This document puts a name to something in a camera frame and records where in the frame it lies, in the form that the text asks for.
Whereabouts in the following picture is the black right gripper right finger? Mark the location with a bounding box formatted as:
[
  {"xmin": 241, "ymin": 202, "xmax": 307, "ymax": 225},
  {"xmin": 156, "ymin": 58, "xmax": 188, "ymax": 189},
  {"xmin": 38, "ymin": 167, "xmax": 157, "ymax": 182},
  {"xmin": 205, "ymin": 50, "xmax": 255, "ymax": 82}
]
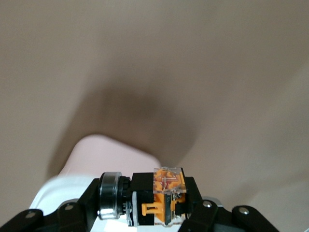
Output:
[{"xmin": 178, "ymin": 176, "xmax": 281, "ymax": 232}]

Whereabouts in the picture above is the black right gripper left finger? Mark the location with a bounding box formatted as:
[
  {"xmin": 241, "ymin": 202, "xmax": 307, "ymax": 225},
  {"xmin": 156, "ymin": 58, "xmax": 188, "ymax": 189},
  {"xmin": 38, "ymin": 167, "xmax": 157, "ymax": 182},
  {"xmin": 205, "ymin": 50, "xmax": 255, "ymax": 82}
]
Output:
[{"xmin": 0, "ymin": 178, "xmax": 100, "ymax": 232}]

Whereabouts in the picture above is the orange black push-button switch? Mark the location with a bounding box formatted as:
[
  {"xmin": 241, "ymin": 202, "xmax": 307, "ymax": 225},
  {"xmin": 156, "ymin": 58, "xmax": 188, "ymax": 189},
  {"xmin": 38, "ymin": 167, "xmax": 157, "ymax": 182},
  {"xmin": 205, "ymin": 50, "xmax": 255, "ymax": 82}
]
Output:
[{"xmin": 97, "ymin": 166, "xmax": 188, "ymax": 228}]

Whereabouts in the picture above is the pink box with white lid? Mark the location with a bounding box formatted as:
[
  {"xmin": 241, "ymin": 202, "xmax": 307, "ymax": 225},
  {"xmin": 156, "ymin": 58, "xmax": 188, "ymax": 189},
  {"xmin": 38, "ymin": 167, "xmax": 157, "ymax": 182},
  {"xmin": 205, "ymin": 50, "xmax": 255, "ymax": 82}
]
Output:
[{"xmin": 28, "ymin": 134, "xmax": 165, "ymax": 232}]

